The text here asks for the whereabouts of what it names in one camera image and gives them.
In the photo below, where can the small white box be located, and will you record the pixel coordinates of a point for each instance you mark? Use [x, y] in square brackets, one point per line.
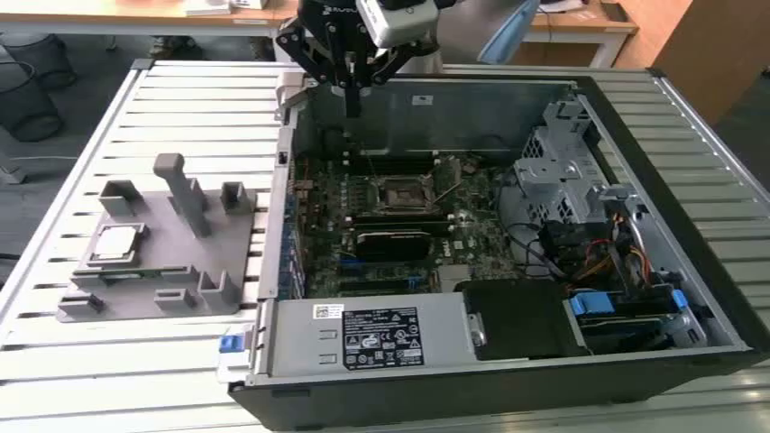
[246, 3]

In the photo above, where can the black graphics card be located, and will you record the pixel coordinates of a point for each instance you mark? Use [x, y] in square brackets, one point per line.
[391, 247]

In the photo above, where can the silver chipset heatsink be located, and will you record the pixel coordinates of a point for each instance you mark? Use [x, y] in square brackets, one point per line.
[453, 276]

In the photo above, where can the silver CPU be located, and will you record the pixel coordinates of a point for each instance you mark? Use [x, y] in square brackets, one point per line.
[117, 241]

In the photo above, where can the perforated metal drive cage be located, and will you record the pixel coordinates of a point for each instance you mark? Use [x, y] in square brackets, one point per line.
[544, 173]

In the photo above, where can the blue disk carrier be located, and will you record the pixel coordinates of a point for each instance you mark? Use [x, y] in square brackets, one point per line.
[589, 306]

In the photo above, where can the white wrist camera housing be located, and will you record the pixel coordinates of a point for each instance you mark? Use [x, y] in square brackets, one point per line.
[399, 24]

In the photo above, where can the wooden desk white frame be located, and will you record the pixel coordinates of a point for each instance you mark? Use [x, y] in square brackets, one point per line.
[89, 20]
[577, 27]

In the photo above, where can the blue case latch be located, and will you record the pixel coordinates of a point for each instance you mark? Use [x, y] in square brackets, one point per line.
[230, 343]

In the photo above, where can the CPU socket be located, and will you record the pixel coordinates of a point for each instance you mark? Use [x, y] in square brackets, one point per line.
[404, 195]

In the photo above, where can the grey parts rack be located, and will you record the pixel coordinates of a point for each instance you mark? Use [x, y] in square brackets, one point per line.
[173, 257]

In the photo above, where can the black expansion slot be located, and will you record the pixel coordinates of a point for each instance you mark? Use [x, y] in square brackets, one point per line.
[372, 285]

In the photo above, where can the green RAM stick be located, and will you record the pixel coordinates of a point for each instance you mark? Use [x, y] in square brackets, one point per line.
[153, 272]

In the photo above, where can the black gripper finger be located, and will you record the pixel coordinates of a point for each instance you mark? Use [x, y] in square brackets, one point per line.
[303, 49]
[393, 63]

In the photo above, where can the black plastic cover panel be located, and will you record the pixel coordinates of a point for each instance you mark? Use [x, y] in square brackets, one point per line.
[516, 320]

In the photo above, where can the blue plastic tab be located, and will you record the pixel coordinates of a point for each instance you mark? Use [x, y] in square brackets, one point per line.
[678, 301]

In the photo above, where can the black mesh waste bin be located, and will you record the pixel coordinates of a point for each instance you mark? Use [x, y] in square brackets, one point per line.
[26, 104]
[48, 58]

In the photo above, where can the black PC case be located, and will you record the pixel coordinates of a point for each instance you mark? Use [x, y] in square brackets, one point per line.
[420, 401]

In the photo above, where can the blue board connector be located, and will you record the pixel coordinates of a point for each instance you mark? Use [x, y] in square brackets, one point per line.
[349, 260]

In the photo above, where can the wooden cabinet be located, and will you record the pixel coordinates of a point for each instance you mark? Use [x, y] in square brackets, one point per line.
[710, 54]

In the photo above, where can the green motherboard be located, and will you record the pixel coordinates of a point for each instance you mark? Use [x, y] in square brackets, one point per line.
[480, 234]

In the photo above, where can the grey power supply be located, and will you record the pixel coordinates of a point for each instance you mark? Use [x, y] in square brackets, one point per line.
[288, 334]

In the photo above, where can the black RAM slot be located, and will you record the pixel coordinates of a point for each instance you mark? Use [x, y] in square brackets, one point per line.
[396, 225]
[403, 155]
[403, 161]
[396, 221]
[396, 216]
[441, 230]
[403, 166]

